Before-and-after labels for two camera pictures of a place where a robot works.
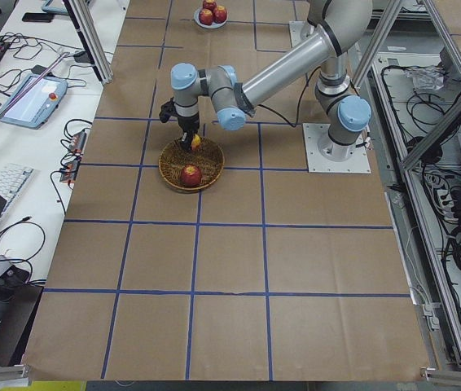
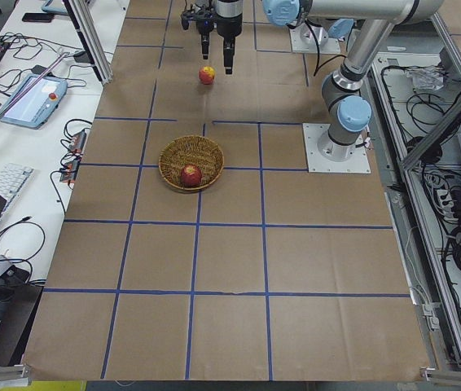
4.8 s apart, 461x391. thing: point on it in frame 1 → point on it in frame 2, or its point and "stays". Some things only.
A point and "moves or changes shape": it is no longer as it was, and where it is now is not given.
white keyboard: (10, 182) stays
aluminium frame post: (81, 16) stays
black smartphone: (37, 17) stays
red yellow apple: (196, 142) moves or changes shape
